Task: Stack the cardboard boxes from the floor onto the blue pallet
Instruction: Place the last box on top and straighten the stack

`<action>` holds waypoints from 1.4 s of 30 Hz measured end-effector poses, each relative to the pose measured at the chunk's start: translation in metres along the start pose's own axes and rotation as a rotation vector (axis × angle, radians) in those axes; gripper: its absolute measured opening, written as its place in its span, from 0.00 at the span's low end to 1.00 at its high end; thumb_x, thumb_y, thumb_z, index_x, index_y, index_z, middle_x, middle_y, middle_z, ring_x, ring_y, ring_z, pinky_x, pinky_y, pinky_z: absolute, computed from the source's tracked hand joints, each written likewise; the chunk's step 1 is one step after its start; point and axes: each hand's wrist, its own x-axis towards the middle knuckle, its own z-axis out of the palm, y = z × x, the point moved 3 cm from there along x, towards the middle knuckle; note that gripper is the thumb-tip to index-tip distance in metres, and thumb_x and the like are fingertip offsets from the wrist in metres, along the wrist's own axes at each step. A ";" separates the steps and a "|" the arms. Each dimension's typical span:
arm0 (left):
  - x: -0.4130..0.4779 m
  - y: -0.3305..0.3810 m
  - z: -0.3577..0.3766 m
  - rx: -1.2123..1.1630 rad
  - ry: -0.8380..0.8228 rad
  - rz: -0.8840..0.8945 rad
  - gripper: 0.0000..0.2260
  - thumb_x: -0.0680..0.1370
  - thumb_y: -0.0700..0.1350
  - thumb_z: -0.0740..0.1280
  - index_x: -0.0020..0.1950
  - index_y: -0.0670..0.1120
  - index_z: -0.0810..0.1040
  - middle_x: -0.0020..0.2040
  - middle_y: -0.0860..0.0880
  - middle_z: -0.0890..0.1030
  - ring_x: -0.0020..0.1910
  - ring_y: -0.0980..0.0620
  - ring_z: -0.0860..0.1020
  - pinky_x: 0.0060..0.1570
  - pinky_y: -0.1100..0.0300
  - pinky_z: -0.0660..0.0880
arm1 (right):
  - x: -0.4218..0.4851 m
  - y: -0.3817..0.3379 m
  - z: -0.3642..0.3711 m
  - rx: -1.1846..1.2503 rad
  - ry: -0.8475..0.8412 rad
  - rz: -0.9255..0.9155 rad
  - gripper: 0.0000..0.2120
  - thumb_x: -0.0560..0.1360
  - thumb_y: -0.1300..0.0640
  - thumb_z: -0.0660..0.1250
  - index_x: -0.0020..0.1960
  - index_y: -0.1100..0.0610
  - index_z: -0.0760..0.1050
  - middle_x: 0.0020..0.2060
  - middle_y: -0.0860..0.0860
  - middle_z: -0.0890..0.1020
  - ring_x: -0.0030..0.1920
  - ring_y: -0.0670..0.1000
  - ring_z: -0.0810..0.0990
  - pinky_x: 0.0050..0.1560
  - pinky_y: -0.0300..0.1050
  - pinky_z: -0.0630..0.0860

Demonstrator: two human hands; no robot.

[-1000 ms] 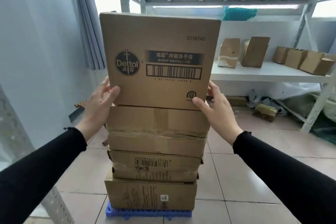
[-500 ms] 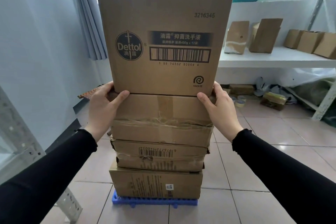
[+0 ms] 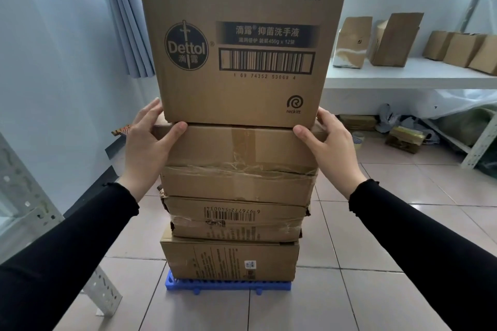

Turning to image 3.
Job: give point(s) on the person's right hand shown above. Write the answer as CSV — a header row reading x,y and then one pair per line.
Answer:
x,y
336,156

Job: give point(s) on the person's left hand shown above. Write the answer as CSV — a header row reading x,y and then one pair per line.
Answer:
x,y
143,152

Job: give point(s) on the person's left thumb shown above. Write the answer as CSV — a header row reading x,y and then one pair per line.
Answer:
x,y
174,136

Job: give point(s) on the person's right thumb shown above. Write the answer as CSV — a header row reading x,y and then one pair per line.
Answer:
x,y
306,136

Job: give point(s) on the large printed cardboard box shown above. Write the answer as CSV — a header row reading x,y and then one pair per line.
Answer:
x,y
248,82

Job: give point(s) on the person's left forearm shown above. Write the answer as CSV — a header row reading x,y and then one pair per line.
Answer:
x,y
58,264

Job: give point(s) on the person's right forearm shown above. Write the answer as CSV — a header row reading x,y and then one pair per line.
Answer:
x,y
427,257

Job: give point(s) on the orange striped object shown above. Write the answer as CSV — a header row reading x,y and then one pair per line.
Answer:
x,y
122,130

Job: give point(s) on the flat brown cardboard package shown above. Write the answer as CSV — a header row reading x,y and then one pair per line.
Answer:
x,y
358,122

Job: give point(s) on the taped brown cardboard box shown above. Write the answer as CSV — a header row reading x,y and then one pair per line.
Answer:
x,y
240,146

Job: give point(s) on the flat plastic-wrapped cardboard box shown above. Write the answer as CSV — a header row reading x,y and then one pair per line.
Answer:
x,y
237,187

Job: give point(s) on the grey crumpled plastic bag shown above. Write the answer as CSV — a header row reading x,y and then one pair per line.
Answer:
x,y
386,117

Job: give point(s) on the yellow wrapped packet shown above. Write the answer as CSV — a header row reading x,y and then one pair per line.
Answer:
x,y
405,138

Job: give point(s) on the brown paper bag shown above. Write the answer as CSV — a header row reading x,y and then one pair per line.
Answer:
x,y
352,41

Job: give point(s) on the torn barcode cardboard box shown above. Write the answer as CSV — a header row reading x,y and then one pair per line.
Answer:
x,y
237,222

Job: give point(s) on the white metal shelf rack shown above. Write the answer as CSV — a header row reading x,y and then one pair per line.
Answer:
x,y
407,75

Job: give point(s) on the grey-blue curtain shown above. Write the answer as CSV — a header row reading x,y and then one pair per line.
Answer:
x,y
126,16

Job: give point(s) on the open brown cardboard carton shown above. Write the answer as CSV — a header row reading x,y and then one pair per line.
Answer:
x,y
396,40

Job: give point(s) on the cardboard box with white sticker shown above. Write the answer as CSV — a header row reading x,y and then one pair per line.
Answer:
x,y
229,261

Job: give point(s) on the small brown cardboard box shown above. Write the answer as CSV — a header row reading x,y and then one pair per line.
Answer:
x,y
463,49
437,45
485,57

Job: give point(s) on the large clear plastic bag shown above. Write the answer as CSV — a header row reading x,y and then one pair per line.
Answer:
x,y
466,113

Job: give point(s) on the blue plastic pallet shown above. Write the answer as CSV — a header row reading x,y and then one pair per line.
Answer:
x,y
229,287

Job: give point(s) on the white perforated metal rack frame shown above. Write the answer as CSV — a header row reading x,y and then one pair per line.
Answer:
x,y
35,210

